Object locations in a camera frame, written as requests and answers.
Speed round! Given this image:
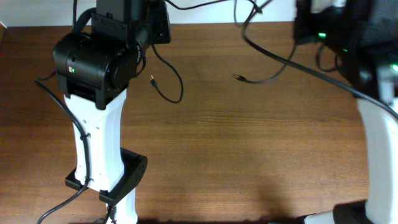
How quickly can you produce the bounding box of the black right camera cable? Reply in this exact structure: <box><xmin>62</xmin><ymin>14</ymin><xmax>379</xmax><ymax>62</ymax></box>
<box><xmin>241</xmin><ymin>12</ymin><xmax>398</xmax><ymax>122</ymax></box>

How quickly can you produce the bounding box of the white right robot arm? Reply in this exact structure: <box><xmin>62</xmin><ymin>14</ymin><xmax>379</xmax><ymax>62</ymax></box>
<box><xmin>294</xmin><ymin>0</ymin><xmax>397</xmax><ymax>223</ymax></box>

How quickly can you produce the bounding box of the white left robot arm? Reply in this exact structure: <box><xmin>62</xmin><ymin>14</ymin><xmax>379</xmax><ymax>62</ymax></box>
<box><xmin>53</xmin><ymin>0</ymin><xmax>170</xmax><ymax>223</ymax></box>

